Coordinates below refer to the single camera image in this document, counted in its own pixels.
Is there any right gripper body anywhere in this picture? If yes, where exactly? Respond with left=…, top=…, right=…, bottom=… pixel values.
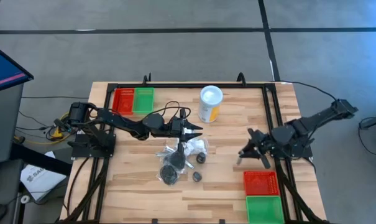
left=247, top=127, right=280, bottom=170

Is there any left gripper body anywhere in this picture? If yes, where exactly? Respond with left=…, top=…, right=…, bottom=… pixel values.
left=162, top=108, right=188, bottom=160

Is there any cotton swab bag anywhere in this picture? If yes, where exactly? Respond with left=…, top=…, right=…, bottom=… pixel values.
left=190, top=138, right=209, bottom=154
left=183, top=140, right=198, bottom=157

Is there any red plastic basket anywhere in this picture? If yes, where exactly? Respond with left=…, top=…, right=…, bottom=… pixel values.
left=242, top=170, right=281, bottom=197
left=111, top=88, right=135, bottom=116

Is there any white wipes canister yellow label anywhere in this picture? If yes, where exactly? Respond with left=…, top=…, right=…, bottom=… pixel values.
left=197, top=85, right=224, bottom=124

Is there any green plastic basket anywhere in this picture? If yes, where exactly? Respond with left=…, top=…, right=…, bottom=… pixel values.
left=132, top=87, right=156, bottom=115
left=245, top=195, right=285, bottom=224

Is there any grey metal stand foot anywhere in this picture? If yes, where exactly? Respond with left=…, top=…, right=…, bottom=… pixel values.
left=359, top=111, right=376, bottom=131

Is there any black metal bar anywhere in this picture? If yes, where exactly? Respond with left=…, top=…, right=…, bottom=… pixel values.
left=9, top=142, right=73, bottom=177

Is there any white paper booklet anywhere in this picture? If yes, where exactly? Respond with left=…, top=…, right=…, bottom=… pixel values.
left=19, top=151, right=68, bottom=202

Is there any dark grey desk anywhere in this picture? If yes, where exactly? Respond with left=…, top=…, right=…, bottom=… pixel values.
left=0, top=158, right=22, bottom=224

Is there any computer monitor blue screen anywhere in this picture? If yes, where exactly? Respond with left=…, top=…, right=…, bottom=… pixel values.
left=0, top=41, right=35, bottom=96

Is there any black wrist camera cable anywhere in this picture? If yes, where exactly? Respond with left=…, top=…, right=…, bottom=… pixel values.
left=143, top=100, right=192, bottom=124

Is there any black aluminium table frame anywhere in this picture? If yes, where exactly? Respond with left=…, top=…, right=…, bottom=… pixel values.
left=60, top=72, right=330, bottom=224

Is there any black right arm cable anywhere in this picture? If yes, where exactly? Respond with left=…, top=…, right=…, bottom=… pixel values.
left=279, top=80, right=339, bottom=102

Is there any black floor cable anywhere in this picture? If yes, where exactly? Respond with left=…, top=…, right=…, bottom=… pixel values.
left=21, top=95, right=89, bottom=100
left=357, top=116, right=376, bottom=158

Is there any yellow floor cable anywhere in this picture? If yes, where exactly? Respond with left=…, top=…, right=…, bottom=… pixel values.
left=14, top=112, right=71, bottom=146

